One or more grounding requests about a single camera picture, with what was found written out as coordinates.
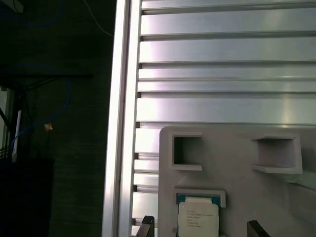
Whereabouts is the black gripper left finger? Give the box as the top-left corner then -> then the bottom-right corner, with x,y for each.
136,215 -> 156,237

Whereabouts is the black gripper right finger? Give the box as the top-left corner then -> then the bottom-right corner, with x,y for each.
246,219 -> 272,237

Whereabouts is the CPU with silver top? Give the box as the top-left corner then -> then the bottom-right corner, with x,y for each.
176,193 -> 221,237

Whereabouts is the grey parts rack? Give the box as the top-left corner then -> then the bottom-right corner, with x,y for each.
158,124 -> 316,237

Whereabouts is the white rod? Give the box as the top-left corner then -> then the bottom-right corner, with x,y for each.
10,110 -> 23,163

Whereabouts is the blue cable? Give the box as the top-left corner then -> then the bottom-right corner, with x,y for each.
9,63 -> 73,158

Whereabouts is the white cable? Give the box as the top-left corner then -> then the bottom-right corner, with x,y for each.
83,0 -> 116,38

